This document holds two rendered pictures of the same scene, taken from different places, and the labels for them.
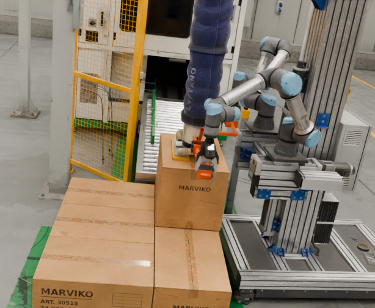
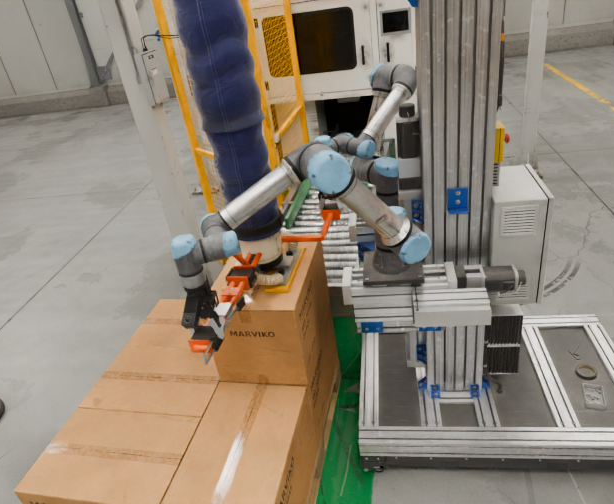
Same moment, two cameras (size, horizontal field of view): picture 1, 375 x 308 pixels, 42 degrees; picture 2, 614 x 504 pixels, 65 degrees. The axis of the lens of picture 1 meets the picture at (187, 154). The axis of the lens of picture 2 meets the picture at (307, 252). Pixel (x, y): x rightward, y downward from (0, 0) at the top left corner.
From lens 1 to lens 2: 1.63 m
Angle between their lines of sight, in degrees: 22
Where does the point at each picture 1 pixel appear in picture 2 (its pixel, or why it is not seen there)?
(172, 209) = (233, 361)
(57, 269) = (52, 472)
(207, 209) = (281, 359)
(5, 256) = not seen: hidden behind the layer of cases
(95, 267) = (99, 469)
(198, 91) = (229, 191)
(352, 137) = (517, 221)
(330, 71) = (451, 115)
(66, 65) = (159, 151)
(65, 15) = (138, 90)
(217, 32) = (222, 95)
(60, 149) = not seen: hidden behind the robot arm
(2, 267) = not seen: hidden behind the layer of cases
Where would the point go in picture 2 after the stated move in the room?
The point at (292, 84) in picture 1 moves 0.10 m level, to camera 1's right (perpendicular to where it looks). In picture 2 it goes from (327, 173) to (361, 173)
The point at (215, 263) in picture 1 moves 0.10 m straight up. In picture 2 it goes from (271, 457) to (266, 439)
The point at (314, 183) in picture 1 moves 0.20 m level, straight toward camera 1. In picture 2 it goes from (436, 316) to (414, 351)
